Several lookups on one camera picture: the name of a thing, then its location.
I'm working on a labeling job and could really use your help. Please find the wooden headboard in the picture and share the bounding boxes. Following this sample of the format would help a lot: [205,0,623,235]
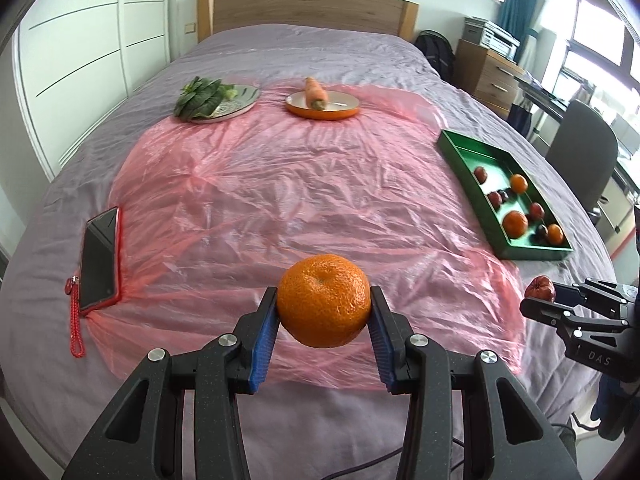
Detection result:
[196,0,420,43]

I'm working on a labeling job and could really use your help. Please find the teal curtain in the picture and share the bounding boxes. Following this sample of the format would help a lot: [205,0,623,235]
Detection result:
[497,0,546,56]

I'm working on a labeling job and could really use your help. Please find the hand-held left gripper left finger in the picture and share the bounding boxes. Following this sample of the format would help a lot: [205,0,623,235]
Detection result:
[62,286,281,480]

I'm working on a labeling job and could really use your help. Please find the patterned white plate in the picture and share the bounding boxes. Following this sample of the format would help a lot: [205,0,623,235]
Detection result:
[187,83,260,124]

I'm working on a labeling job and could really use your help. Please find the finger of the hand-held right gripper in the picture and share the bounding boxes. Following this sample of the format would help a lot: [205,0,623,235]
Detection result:
[520,297,634,337]
[553,279,640,309]

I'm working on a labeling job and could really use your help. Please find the black backpack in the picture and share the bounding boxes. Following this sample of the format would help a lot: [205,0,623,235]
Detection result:
[414,30,456,81]

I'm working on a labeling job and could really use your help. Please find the wooden drawer cabinet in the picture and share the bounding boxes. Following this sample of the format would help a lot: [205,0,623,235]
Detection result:
[455,39,526,121]

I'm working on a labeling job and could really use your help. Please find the carrot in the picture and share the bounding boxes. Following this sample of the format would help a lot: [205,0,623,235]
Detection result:
[305,77,328,111]

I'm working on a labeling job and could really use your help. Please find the brown framed window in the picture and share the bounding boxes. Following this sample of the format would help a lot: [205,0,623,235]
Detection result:
[560,0,640,91]

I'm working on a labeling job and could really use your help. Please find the green tray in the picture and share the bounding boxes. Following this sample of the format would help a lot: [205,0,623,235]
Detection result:
[437,130,574,261]

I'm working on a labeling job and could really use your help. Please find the black shopping bag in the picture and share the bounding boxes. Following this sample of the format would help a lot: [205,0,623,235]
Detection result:
[507,102,533,136]

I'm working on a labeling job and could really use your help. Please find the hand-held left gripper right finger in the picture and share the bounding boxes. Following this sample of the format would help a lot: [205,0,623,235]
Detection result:
[369,286,583,480]

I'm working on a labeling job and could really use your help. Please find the green leafy vegetable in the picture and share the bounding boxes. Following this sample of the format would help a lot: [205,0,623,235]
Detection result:
[174,76,237,121]

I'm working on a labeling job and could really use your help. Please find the grey office chair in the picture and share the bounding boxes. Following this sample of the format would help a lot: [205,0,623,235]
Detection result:
[545,99,621,216]

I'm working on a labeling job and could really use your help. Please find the phone in red case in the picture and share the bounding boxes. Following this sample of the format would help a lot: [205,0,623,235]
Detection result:
[78,206,122,313]

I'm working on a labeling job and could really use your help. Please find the black cable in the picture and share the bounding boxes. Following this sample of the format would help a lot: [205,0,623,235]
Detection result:
[320,422,576,480]

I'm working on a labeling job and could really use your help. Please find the red wrist strap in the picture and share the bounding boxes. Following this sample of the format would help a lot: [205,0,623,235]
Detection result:
[63,275,87,359]

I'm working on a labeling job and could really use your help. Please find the pink plastic sheet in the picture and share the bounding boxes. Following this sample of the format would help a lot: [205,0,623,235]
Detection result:
[87,84,526,392]

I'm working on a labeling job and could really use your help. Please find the glass desk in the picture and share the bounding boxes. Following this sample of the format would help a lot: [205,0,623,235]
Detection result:
[517,72,640,196]

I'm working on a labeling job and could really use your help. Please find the orange rimmed plate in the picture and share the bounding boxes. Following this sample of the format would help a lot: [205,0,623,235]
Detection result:
[285,91,361,121]

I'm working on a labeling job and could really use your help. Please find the white wardrobe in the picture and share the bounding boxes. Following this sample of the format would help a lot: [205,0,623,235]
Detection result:
[12,0,173,181]

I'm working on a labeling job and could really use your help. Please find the grey printer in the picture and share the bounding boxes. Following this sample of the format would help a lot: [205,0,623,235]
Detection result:
[462,16,521,58]

